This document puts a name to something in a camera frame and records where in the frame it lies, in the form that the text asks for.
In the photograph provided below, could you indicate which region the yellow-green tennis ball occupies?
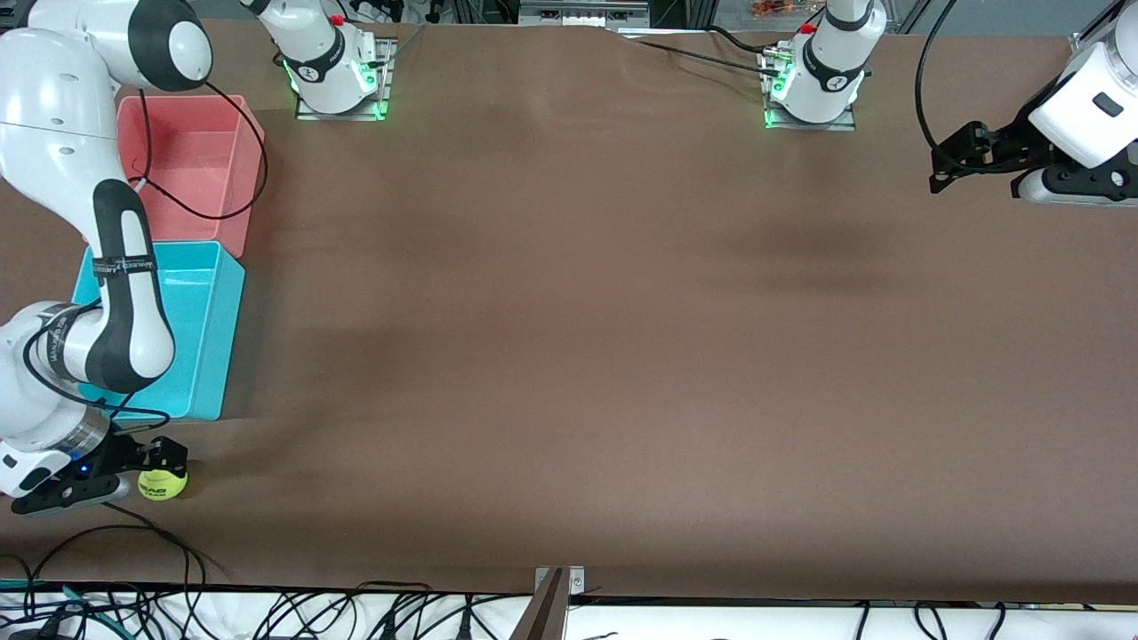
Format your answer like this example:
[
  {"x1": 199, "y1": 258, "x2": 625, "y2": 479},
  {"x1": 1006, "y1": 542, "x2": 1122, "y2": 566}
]
[{"x1": 138, "y1": 467, "x2": 189, "y2": 501}]

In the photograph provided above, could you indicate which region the blue plastic bin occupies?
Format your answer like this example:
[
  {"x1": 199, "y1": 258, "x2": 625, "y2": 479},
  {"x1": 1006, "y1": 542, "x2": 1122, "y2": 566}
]
[{"x1": 71, "y1": 240, "x2": 246, "y2": 422}]

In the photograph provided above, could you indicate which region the pink plastic bin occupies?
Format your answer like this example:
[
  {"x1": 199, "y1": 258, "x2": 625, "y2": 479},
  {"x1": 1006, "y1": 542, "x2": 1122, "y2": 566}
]
[{"x1": 116, "y1": 94, "x2": 266, "y2": 260}]

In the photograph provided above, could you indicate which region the grey metal pole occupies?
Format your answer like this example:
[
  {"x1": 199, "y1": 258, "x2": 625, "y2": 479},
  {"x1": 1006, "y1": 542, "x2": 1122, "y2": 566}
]
[{"x1": 509, "y1": 569, "x2": 570, "y2": 640}]

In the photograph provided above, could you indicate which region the grey metal box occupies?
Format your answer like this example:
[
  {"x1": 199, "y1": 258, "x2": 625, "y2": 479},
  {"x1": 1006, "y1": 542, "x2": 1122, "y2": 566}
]
[{"x1": 518, "y1": 0, "x2": 652, "y2": 28}]

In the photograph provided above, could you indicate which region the black looping floor cable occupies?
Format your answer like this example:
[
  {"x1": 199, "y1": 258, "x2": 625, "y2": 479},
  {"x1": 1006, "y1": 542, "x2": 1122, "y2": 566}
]
[
  {"x1": 102, "y1": 502, "x2": 228, "y2": 579},
  {"x1": 18, "y1": 524, "x2": 207, "y2": 640}
]

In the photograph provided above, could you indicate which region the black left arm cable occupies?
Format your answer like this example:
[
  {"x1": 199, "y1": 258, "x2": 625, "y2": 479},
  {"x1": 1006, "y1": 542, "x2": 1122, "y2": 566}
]
[{"x1": 915, "y1": 0, "x2": 963, "y2": 163}]

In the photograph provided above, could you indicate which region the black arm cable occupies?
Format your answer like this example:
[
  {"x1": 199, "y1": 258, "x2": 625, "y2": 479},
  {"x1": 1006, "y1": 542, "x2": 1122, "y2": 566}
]
[
  {"x1": 915, "y1": 0, "x2": 963, "y2": 163},
  {"x1": 22, "y1": 80, "x2": 269, "y2": 423}
]

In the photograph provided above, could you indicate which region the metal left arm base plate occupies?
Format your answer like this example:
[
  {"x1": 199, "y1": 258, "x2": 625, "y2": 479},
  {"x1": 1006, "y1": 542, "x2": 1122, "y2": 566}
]
[{"x1": 762, "y1": 44, "x2": 858, "y2": 132}]

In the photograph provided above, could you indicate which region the teal cable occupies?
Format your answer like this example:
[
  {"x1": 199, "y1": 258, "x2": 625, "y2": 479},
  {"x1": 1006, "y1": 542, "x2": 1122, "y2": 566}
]
[{"x1": 0, "y1": 580, "x2": 121, "y2": 639}]

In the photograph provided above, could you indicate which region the short black tabletop cable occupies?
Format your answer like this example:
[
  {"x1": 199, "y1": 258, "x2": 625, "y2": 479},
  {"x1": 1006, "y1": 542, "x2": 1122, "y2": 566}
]
[{"x1": 707, "y1": 25, "x2": 774, "y2": 56}]

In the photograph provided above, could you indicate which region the long black tabletop cable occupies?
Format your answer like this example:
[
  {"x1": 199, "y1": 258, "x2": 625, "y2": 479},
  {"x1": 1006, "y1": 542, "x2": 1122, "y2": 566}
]
[{"x1": 622, "y1": 34, "x2": 788, "y2": 76}]

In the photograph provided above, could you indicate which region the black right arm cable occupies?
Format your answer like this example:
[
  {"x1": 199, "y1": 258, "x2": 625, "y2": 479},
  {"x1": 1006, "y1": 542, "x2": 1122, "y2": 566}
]
[{"x1": 22, "y1": 80, "x2": 269, "y2": 423}]

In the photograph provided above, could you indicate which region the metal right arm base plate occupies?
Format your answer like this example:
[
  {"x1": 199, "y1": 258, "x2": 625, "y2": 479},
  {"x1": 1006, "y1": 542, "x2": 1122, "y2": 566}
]
[{"x1": 295, "y1": 37, "x2": 397, "y2": 123}]

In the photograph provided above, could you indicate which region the small metal table bracket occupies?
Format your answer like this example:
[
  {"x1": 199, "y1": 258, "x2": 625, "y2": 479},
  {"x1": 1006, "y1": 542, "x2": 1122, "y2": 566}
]
[{"x1": 533, "y1": 565, "x2": 587, "y2": 598}]

